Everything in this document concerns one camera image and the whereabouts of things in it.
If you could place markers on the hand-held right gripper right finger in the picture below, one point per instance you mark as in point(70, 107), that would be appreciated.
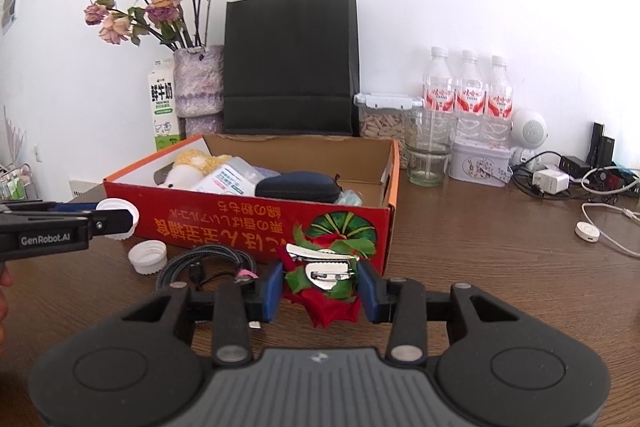
point(367, 292)

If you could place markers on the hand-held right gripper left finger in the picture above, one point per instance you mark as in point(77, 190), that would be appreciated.
point(272, 292)

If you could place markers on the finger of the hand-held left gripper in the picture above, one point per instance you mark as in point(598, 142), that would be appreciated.
point(75, 208)
point(107, 222)

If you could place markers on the white ribbed bottle cap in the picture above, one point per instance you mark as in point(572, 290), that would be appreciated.
point(147, 257)
point(112, 204)

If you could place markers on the red flower hair clip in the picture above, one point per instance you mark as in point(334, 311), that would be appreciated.
point(325, 312)

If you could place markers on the red cardboard box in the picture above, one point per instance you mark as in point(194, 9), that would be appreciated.
point(165, 212)

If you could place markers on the yellow and white plush toy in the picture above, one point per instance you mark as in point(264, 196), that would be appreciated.
point(192, 164)

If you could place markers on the navy zip case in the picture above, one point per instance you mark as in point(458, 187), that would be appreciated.
point(300, 187)

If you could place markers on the translucent white plastic bottle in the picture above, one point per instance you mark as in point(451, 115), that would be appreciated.
point(225, 182)

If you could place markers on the clear seed container white lid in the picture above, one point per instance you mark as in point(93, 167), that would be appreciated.
point(380, 124)

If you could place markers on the person's left hand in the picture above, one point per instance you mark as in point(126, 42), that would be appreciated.
point(4, 307)

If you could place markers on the pale green packet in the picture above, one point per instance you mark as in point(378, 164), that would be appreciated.
point(350, 198)

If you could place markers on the white green milk carton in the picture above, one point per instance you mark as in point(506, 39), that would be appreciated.
point(162, 107)

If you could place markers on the clear glass jar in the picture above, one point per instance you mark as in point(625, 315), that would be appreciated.
point(425, 167)

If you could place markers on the fuzzy purple vase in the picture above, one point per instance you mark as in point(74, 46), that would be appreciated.
point(200, 82)

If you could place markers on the white printed tin box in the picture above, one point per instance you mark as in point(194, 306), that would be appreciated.
point(477, 164)

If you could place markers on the white charger plug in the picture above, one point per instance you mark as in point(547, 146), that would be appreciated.
point(550, 182)

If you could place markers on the white round puck charger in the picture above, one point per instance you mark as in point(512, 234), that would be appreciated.
point(586, 231)

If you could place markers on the white round speaker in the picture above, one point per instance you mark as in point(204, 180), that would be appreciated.
point(530, 129)

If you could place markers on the black paper bag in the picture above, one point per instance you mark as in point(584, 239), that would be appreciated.
point(290, 57)

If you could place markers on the black power adapter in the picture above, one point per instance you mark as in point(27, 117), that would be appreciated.
point(575, 166)

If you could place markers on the black power strip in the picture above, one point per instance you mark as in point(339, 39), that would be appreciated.
point(617, 182)

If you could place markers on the black upright device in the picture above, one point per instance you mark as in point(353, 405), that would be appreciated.
point(602, 147)

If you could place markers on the wall poster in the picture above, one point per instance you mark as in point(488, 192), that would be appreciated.
point(9, 4)

